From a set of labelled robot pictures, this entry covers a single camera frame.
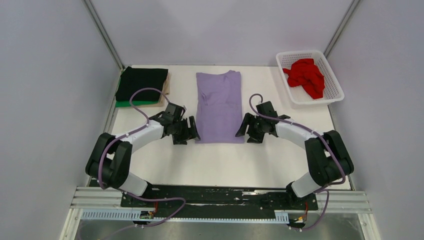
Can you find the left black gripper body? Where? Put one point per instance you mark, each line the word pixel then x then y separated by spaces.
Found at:
pixel 181 132

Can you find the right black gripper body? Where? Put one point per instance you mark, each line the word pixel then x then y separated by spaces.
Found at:
pixel 256 130

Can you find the purple t shirt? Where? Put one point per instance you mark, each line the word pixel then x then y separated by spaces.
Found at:
pixel 219 112

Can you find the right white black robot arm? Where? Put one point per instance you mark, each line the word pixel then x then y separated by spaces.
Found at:
pixel 328 160

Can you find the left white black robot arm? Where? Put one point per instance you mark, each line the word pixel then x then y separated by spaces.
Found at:
pixel 111 156

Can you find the folded green t shirt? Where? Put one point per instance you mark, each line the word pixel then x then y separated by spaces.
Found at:
pixel 127 104

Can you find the folded black t shirt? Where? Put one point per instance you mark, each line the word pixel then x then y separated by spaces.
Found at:
pixel 134 79

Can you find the white plastic basket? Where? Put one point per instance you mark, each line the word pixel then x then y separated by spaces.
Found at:
pixel 298 98

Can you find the red t shirt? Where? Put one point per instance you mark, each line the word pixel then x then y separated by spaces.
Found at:
pixel 304 73

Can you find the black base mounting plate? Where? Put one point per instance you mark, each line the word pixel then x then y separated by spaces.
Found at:
pixel 217 202

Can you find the aluminium frame rail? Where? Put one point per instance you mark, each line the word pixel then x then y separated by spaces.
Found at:
pixel 340 201

